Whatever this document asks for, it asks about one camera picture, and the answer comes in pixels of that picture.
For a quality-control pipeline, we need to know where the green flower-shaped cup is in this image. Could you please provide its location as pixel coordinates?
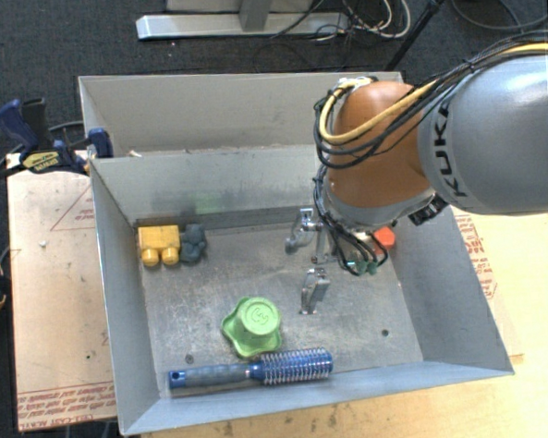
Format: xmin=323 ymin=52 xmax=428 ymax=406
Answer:
xmin=219 ymin=295 xmax=285 ymax=361

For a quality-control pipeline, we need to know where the yellow toy block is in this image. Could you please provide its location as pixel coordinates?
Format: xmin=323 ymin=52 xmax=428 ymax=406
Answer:
xmin=137 ymin=224 xmax=183 ymax=269

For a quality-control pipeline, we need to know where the grey-blue toy animal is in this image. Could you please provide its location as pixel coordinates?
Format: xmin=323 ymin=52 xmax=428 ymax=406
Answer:
xmin=177 ymin=222 xmax=210 ymax=265

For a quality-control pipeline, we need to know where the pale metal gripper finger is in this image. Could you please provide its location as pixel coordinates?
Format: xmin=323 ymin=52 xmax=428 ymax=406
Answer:
xmin=298 ymin=265 xmax=334 ymax=316
xmin=282 ymin=206 xmax=327 ymax=255

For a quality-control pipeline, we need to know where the brown cardboard board red print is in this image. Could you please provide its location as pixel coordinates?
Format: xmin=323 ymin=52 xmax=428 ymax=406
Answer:
xmin=1 ymin=122 xmax=528 ymax=433

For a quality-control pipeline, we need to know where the blue round hairbrush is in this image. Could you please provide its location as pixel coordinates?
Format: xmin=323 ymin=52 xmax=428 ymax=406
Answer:
xmin=165 ymin=346 xmax=335 ymax=392

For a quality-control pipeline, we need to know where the grey metal bin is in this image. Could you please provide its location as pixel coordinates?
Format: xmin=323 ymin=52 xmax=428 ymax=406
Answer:
xmin=78 ymin=50 xmax=518 ymax=438

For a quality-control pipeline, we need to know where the orange-red small block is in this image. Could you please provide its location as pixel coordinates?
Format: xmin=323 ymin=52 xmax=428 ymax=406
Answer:
xmin=371 ymin=225 xmax=397 ymax=252

